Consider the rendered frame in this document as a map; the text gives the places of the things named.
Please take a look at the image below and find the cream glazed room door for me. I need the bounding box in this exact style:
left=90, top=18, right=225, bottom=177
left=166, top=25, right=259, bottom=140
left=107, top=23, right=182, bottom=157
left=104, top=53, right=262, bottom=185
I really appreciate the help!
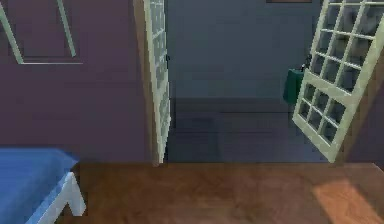
left=291, top=0, right=384, bottom=164
left=143, top=0, right=172, bottom=165

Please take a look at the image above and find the green box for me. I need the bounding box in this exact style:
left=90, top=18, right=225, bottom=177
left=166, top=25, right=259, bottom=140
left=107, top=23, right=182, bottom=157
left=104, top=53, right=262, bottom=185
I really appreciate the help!
left=282, top=67, right=305, bottom=105

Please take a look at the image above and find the blue bed with white frame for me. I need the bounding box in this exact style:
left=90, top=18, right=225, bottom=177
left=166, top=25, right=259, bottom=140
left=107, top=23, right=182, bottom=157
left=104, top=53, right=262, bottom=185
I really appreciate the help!
left=0, top=147, right=87, bottom=224

